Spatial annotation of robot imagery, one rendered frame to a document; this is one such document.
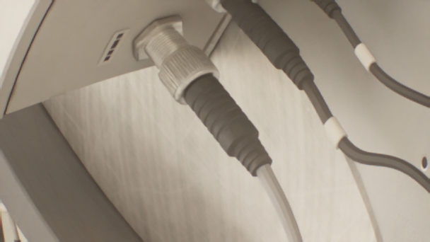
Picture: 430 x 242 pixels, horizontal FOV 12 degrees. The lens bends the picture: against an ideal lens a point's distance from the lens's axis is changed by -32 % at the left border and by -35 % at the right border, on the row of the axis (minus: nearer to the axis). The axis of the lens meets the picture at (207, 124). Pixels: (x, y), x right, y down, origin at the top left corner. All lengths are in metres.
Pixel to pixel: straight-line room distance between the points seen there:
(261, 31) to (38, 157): 0.16
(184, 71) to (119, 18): 0.03
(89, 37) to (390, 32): 0.11
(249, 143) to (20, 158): 0.14
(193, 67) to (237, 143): 0.03
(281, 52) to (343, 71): 0.04
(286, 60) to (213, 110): 0.04
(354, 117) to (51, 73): 0.11
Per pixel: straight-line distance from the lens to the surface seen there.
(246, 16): 0.84
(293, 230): 0.85
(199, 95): 0.86
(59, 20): 0.83
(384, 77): 0.80
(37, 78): 0.85
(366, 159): 0.81
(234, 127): 0.86
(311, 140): 0.88
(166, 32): 0.88
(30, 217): 0.95
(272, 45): 0.84
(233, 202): 0.92
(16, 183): 0.95
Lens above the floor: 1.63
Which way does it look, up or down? 9 degrees down
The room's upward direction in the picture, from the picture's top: 5 degrees counter-clockwise
